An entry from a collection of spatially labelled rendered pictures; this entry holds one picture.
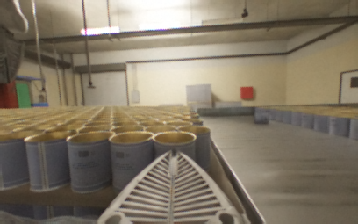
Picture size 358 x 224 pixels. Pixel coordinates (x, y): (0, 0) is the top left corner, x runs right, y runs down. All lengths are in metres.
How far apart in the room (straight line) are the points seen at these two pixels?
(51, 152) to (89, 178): 0.07
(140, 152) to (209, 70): 9.43
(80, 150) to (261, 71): 10.55
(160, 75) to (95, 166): 9.40
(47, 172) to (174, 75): 9.28
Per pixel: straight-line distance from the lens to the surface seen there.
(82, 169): 0.25
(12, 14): 0.55
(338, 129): 0.84
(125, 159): 0.21
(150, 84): 9.67
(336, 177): 0.45
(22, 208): 0.37
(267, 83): 10.72
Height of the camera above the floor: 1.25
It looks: 5 degrees down
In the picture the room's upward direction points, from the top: 2 degrees counter-clockwise
